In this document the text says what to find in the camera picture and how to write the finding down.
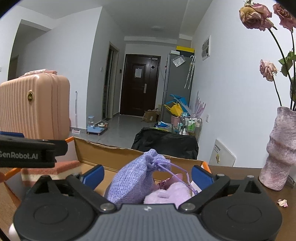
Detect pink scouring sponge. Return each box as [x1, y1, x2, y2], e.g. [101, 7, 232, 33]
[21, 161, 82, 187]

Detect lilac fluffy towel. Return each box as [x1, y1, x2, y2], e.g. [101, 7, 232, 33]
[144, 182, 192, 209]

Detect lavender drawstring pouch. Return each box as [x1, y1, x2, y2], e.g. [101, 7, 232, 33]
[104, 149, 199, 206]

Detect pink satin scrunchie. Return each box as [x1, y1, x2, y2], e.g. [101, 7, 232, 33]
[154, 174, 183, 190]

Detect white board with label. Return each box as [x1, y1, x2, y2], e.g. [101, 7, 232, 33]
[209, 139, 236, 167]

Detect pink ribbed small suitcase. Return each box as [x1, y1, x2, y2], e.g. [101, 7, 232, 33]
[1, 71, 70, 140]

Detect pet water feeder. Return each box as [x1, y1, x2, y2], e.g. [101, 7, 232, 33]
[87, 115, 108, 136]

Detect fallen rose petal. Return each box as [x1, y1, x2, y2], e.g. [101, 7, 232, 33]
[277, 199, 288, 207]

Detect pink ceramic vase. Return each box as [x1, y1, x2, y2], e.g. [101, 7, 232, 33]
[259, 107, 295, 191]

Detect brown cardboard box on floor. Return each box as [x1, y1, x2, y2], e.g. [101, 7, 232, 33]
[142, 110, 159, 123]

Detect dark brown entrance door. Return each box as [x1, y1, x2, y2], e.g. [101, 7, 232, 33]
[119, 54, 161, 117]

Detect grey refrigerator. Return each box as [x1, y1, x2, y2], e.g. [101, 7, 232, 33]
[160, 51, 194, 123]

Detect yellow box on refrigerator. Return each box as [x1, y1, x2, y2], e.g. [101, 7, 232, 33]
[176, 46, 195, 53]

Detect dried pink roses bouquet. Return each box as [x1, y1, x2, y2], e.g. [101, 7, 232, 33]
[239, 1, 295, 111]

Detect wire rack with bottles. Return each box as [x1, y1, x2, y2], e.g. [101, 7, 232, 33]
[178, 116, 203, 142]

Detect white wall panel box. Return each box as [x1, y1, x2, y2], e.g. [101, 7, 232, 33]
[201, 36, 211, 61]

